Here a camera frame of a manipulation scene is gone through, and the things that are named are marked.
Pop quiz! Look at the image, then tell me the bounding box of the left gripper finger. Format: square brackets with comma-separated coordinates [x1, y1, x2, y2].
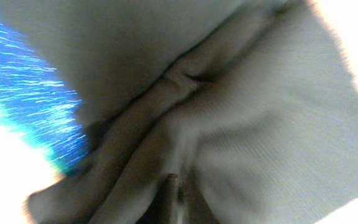
[158, 174, 179, 224]

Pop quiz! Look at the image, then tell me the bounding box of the black cloth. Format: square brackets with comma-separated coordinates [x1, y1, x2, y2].
[0, 0, 358, 223]

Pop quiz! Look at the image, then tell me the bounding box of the sparkly blue green garment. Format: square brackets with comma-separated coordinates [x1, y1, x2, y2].
[0, 19, 88, 173]

